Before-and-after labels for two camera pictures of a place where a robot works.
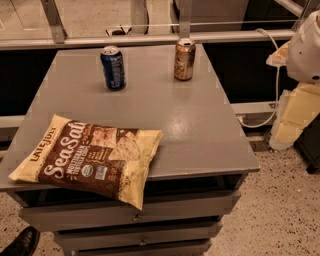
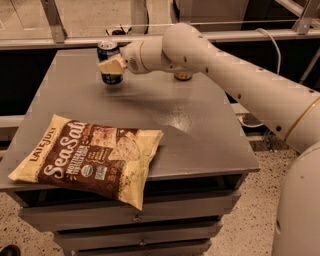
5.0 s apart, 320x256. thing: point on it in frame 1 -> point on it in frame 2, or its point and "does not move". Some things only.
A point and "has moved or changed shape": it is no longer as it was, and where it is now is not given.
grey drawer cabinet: [196, 177] does not move
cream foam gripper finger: [279, 57] -> [139, 56]
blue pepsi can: [114, 67] has moved or changed shape
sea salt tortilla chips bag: [85, 157] does not move
